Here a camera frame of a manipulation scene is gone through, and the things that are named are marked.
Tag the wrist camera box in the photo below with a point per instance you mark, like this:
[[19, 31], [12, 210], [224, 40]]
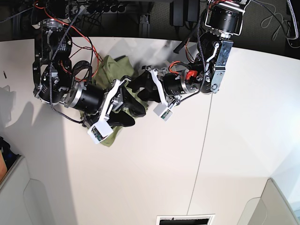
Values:
[[99, 131], [163, 111]]

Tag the green t-shirt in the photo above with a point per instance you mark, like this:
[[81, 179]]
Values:
[[109, 76]]

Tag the aluminium table leg post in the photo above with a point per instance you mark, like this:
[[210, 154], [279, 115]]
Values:
[[144, 26]]

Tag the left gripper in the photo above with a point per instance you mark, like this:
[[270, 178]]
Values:
[[165, 87]]

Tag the white power strip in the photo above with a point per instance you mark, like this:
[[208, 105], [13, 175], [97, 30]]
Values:
[[77, 10]]

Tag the white vent frame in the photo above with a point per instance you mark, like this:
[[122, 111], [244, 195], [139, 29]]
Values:
[[186, 220]]

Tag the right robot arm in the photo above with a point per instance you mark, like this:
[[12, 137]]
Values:
[[54, 74]]

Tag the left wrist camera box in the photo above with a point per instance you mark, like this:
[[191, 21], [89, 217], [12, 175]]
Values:
[[163, 111]]

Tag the black power adapter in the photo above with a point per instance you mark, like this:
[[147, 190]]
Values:
[[176, 13]]

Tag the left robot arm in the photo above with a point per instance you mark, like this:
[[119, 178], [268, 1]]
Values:
[[204, 72]]

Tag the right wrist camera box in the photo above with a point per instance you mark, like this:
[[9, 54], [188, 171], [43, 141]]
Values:
[[99, 131]]

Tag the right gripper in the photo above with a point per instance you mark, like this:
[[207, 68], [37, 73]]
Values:
[[89, 99]]

